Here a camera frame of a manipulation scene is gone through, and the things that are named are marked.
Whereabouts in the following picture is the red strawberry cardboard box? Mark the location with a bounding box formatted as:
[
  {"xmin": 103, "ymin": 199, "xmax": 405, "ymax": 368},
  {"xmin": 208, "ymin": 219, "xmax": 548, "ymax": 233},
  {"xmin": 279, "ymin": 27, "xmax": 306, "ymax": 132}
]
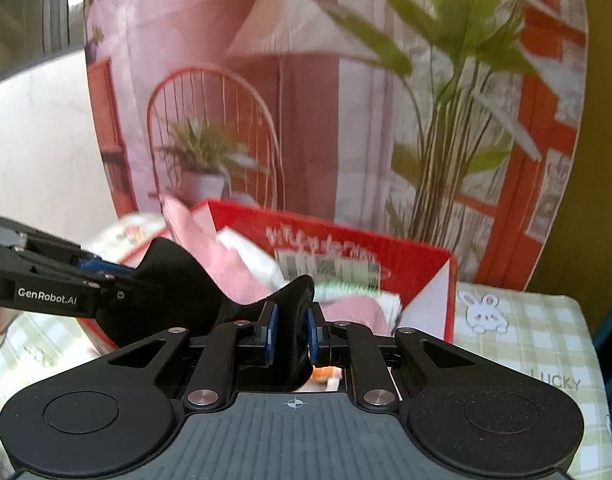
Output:
[{"xmin": 80, "ymin": 198, "xmax": 459, "ymax": 356}]

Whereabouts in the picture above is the pink knotted cloth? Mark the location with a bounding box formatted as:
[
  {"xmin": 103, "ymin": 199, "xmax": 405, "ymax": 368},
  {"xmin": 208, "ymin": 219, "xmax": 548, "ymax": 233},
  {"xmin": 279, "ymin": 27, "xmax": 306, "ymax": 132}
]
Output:
[{"xmin": 163, "ymin": 197, "xmax": 393, "ymax": 336}]

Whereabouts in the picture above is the printed room backdrop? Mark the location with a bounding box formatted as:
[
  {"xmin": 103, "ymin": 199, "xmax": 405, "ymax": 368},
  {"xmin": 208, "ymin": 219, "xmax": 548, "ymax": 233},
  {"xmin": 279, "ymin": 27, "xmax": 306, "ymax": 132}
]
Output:
[{"xmin": 82, "ymin": 0, "xmax": 588, "ymax": 289}]

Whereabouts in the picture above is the white green tied cloth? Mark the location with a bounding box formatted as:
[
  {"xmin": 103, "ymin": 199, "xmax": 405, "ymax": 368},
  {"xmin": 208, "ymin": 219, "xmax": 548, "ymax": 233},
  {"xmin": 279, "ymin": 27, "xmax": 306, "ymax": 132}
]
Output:
[{"xmin": 216, "ymin": 228, "xmax": 402, "ymax": 330}]

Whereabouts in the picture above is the black eye mask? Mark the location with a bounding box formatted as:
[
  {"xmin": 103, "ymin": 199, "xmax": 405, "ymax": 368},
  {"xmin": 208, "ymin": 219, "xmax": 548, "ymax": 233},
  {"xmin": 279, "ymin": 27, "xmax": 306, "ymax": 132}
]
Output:
[{"xmin": 95, "ymin": 237, "xmax": 315, "ymax": 392}]

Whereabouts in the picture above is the orange floral cloth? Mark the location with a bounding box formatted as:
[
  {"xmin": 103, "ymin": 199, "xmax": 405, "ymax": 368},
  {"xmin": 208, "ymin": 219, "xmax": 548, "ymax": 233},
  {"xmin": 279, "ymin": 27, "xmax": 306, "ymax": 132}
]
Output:
[{"xmin": 304, "ymin": 366, "xmax": 343, "ymax": 391}]

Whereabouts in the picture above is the white barcode label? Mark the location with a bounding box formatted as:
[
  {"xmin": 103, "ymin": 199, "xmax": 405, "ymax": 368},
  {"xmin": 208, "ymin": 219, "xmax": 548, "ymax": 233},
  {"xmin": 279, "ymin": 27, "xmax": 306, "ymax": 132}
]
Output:
[{"xmin": 274, "ymin": 249, "xmax": 381, "ymax": 288}]

